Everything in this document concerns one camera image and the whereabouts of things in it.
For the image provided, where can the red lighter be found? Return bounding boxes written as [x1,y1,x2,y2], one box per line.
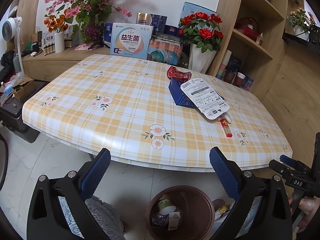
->
[219,119,233,138]

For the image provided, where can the white printed blister pack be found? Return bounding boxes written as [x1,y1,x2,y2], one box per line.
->
[180,78,230,120]

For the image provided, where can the blue paper coffee bag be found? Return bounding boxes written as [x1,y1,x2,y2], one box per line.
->
[169,78,226,109]

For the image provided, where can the crushed red soda can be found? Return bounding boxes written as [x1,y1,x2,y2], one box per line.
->
[167,66,192,82]

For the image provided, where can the blue snack wrapper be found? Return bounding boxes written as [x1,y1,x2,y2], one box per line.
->
[151,213,169,227]

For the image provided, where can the brown plastic trash bin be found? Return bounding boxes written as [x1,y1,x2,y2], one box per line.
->
[145,185,215,239]

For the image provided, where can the person's right hand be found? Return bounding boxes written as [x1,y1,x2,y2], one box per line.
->
[293,197,319,239]

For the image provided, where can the grey fluffy slipper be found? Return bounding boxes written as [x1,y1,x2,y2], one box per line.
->
[58,195,125,240]

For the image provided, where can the plaid floral tablecloth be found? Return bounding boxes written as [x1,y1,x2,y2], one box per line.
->
[22,54,293,172]

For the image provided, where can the red white paper cup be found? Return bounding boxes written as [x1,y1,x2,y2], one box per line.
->
[233,72,246,87]

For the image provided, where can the stack of pastel cups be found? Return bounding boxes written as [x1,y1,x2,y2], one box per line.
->
[216,50,232,80]

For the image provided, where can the cardboard box on case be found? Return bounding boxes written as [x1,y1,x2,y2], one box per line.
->
[12,77,36,102]

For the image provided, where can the pink roses white pot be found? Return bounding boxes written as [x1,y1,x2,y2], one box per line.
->
[287,8,316,41]

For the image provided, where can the white probiotic box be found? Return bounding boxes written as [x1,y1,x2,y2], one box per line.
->
[110,23,153,60]

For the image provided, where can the teal patterned gift box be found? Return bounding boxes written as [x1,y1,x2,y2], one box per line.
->
[147,40,183,66]

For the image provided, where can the red rose bouquet white vase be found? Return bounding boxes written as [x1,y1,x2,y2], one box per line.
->
[179,12,223,74]

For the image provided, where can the wooden shelf unit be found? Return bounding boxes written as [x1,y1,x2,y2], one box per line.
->
[207,0,287,100]

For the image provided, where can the orange flowers white vase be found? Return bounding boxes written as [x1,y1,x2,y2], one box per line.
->
[44,14,68,54]

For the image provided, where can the white desk fan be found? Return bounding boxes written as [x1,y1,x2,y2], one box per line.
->
[2,16,25,75]

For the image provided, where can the pink blossom artificial plant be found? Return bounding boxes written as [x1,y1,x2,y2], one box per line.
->
[43,0,132,49]

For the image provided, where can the light blue flat box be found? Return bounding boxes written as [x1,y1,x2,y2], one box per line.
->
[180,2,218,18]

